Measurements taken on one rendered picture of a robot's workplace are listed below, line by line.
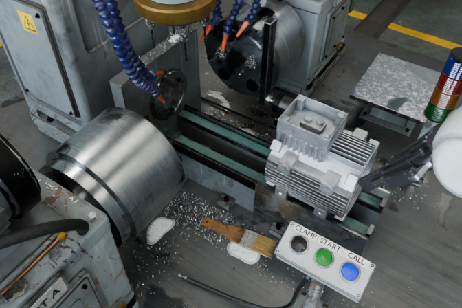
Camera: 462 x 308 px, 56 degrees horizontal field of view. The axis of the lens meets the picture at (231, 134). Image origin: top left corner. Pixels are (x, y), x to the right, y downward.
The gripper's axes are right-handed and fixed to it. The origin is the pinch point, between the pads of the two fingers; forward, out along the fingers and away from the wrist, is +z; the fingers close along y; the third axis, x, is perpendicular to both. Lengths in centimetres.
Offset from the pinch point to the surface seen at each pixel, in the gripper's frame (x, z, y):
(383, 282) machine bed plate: 24.0, 21.3, 1.5
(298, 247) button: -3.9, 6.2, 20.0
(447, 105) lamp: 6.5, -2.0, -33.3
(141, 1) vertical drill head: -59, 8, 2
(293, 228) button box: -6.3, 7.3, 17.1
